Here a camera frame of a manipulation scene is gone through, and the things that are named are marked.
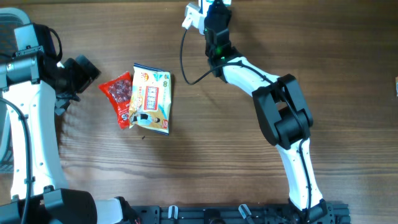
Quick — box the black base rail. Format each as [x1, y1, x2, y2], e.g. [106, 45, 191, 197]
[132, 203, 351, 224]

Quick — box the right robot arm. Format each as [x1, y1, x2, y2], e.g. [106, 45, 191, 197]
[204, 1, 328, 223]

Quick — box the grey plastic basket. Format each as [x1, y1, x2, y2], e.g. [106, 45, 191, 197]
[0, 7, 32, 174]

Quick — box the white barcode scanner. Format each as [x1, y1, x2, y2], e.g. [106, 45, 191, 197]
[198, 0, 231, 7]

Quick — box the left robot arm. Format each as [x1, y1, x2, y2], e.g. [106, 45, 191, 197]
[1, 23, 140, 223]

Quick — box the yellow wet wipes pack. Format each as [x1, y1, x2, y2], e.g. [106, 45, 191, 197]
[129, 63, 172, 135]

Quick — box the red candy bag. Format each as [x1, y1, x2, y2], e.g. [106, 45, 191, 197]
[98, 72, 132, 129]

